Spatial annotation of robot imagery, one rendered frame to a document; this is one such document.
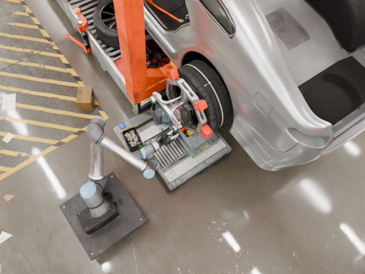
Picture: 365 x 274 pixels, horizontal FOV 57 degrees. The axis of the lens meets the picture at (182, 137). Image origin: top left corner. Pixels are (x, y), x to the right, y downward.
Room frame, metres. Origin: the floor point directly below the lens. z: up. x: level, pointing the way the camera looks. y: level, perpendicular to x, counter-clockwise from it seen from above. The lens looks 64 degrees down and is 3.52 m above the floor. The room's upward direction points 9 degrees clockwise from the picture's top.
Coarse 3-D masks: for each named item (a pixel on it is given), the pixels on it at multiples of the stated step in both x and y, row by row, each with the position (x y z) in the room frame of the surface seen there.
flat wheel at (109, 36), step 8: (104, 0) 3.10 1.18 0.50; (112, 0) 3.12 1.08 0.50; (96, 8) 2.95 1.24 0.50; (104, 8) 2.99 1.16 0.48; (112, 8) 3.01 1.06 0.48; (96, 16) 2.83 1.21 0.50; (104, 16) 2.97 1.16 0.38; (112, 16) 3.08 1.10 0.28; (96, 24) 2.71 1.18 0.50; (104, 24) 2.73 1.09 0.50; (112, 24) 2.76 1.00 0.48; (96, 32) 2.74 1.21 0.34; (104, 32) 2.62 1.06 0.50; (112, 32) 2.63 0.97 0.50; (104, 40) 2.62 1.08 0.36; (112, 40) 2.59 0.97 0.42
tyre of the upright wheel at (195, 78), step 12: (180, 72) 1.78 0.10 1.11; (192, 72) 1.76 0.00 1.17; (204, 72) 1.77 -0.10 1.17; (192, 84) 1.65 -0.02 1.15; (204, 84) 1.65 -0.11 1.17; (216, 84) 1.68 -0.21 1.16; (204, 96) 1.55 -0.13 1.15; (216, 96) 1.59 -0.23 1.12; (228, 96) 1.63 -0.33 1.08; (216, 108) 1.51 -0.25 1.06; (228, 108) 1.56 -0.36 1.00; (216, 120) 1.45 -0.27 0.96; (228, 120) 1.54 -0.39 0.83
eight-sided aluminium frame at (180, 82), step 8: (168, 80) 1.76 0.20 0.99; (176, 80) 1.70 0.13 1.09; (184, 80) 1.69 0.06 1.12; (168, 88) 1.76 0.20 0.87; (184, 88) 1.62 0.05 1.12; (168, 96) 1.75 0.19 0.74; (192, 96) 1.57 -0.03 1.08; (192, 104) 1.50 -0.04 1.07; (200, 112) 1.48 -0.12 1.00; (200, 120) 1.41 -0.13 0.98; (192, 128) 1.47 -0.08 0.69
